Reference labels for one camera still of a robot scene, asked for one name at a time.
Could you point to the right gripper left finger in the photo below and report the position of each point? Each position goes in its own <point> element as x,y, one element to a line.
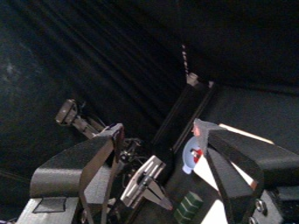
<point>69,169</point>

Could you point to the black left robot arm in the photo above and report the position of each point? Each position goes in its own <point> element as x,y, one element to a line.
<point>83,125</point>

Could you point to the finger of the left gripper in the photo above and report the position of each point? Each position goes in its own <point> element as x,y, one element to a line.
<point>159,195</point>

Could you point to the green striped toy block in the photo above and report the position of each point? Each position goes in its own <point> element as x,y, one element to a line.
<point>187,207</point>

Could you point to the red toy in bowl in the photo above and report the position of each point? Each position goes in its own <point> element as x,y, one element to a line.
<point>196,154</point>

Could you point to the white cutting board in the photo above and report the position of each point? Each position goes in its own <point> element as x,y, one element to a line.
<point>216,215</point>

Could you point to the silver frame bracket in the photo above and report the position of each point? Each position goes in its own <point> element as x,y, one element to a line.
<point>192,79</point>

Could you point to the black aluminium frame rail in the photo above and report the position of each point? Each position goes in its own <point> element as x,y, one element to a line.
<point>183,122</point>

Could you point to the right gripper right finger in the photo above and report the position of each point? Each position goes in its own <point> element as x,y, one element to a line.
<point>248,157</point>

